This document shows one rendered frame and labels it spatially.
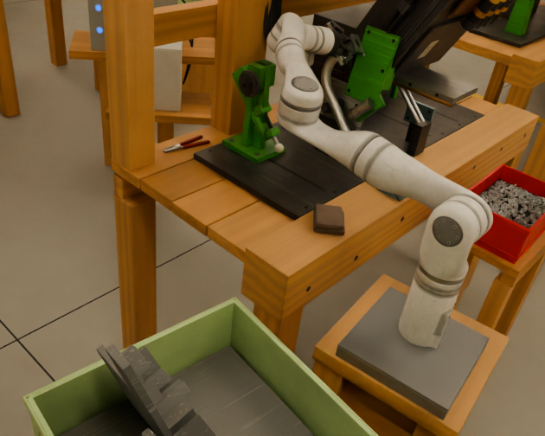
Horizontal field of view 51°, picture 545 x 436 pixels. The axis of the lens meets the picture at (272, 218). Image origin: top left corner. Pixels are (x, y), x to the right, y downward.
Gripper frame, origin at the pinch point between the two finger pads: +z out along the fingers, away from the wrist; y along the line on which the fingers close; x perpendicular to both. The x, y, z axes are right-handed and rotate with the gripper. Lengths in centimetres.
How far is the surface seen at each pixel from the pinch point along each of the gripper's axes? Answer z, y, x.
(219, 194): -39, -32, 32
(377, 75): 2.9, -11.0, -4.0
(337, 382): -54, -83, -1
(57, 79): 86, 122, 277
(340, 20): 9.9, 12.6, 5.4
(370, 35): 2.9, 0.6, -5.9
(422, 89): 15.1, -17.8, -10.7
